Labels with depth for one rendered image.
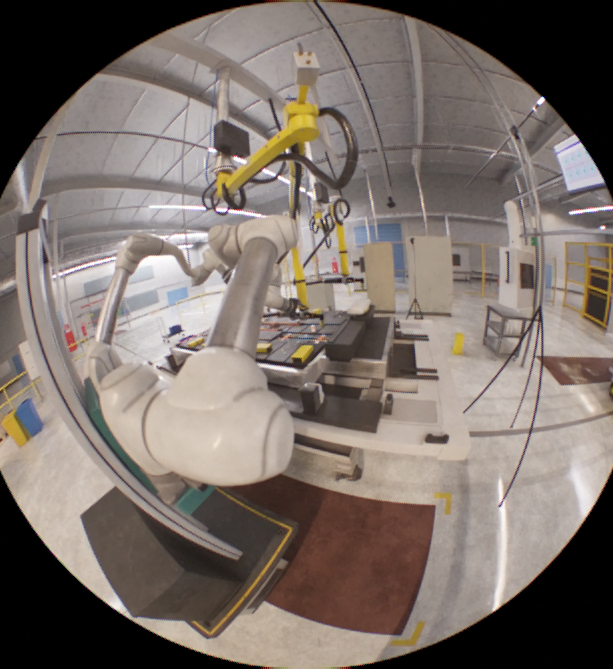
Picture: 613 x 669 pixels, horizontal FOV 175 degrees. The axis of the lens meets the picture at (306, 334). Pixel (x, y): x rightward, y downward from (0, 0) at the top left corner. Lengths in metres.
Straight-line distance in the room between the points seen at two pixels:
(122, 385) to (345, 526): 1.46
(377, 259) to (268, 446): 5.47
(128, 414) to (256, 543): 1.04
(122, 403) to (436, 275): 5.64
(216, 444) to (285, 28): 9.38
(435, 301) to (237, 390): 5.55
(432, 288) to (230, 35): 10.46
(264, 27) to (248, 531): 10.26
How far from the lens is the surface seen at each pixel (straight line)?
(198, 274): 1.43
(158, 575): 0.86
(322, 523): 1.57
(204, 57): 1.99
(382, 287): 5.63
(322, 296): 5.84
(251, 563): 1.27
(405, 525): 1.60
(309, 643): 1.60
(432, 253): 5.55
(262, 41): 9.45
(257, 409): 0.25
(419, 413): 1.01
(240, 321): 0.37
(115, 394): 0.39
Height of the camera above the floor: 1.51
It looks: 19 degrees down
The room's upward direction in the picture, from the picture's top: 8 degrees counter-clockwise
